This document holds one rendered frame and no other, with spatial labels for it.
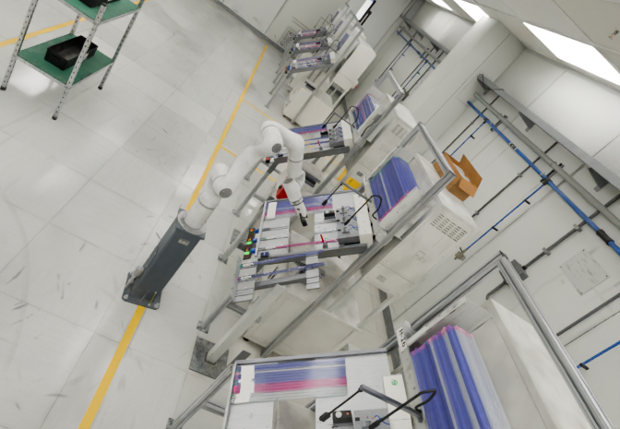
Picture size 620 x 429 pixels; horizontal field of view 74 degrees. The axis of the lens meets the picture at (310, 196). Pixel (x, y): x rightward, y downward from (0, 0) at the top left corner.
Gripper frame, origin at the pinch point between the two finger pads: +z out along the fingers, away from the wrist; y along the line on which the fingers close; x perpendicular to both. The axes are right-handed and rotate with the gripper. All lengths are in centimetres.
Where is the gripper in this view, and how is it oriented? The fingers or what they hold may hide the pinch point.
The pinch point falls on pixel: (304, 220)
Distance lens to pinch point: 271.8
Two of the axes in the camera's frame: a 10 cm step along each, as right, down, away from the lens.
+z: 3.3, 8.1, 4.8
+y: 0.1, -5.2, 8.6
